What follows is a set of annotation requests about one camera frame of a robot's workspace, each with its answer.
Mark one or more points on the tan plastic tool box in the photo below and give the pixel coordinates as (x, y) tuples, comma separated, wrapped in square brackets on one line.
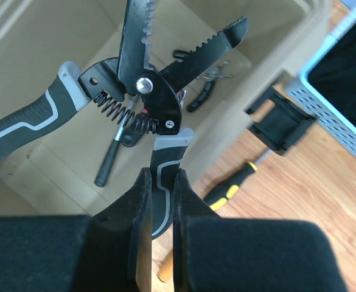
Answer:
[(54, 175)]

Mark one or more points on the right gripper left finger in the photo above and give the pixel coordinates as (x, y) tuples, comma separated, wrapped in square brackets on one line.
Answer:
[(110, 251)]

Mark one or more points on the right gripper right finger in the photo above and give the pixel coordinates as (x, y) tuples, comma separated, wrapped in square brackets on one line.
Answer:
[(212, 253)]

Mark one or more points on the small black handled pliers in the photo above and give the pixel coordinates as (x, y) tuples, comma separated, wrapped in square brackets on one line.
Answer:
[(212, 75)]

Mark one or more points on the black yellow long screwdriver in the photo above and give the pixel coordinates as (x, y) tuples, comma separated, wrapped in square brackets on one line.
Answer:
[(221, 193)]

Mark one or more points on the black handled claw hammer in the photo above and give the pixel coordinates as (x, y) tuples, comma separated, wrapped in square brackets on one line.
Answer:
[(108, 161)]

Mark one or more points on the black grey handled pliers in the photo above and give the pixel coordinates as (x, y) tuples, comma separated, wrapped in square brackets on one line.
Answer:
[(132, 92)]

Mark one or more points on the blue plastic basket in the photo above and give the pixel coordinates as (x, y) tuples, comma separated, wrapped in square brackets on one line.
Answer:
[(313, 102)]

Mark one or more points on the orange handled screwdriver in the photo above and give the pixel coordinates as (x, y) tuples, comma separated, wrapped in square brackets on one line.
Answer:
[(165, 271)]

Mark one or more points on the black cloth in basket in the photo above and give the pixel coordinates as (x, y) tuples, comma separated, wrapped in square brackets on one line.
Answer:
[(334, 77)]

